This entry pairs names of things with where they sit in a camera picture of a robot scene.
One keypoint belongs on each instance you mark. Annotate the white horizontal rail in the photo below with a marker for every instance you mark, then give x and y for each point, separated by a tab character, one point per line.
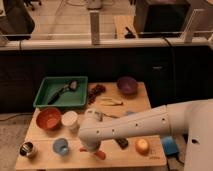
107	43

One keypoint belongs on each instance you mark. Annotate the grey metal post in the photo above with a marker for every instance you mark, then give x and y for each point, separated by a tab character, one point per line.
95	31

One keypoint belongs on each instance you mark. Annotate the black tool on desk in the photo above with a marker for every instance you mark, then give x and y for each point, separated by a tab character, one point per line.
129	33

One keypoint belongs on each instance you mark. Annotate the black handled brush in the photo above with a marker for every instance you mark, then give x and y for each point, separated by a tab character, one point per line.
71	86

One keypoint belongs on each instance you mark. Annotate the green plastic tray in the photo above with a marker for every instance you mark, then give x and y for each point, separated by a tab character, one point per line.
69	99

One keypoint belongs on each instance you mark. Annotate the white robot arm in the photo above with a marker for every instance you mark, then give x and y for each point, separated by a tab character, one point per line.
194	118

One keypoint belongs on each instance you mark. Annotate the blue sponge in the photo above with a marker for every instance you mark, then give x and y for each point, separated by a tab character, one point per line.
129	113

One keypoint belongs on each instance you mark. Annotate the black office chair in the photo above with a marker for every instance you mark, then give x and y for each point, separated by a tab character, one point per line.
16	24

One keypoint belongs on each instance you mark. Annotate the orange fruit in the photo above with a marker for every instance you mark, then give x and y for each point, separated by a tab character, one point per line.
142	146

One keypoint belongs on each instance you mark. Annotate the black remote control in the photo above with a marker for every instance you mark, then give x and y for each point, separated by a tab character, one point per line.
123	143

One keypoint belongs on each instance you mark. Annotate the dark red grape bunch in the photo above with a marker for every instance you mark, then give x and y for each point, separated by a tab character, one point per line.
94	92

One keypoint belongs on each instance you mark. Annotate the purple bowl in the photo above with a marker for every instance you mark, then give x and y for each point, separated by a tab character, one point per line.
127	85

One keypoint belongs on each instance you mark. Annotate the white cup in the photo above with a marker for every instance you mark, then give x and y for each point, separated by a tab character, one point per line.
70	120

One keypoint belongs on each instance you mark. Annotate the slanted metal bracket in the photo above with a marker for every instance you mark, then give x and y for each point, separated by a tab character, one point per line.
193	22

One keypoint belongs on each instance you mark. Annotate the blue tape roll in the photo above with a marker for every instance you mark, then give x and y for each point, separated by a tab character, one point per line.
169	145

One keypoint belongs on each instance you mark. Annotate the blue mug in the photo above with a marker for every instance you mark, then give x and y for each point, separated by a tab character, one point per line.
60	146

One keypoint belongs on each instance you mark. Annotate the orange red bowl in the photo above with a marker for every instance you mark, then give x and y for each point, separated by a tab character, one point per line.
49	118

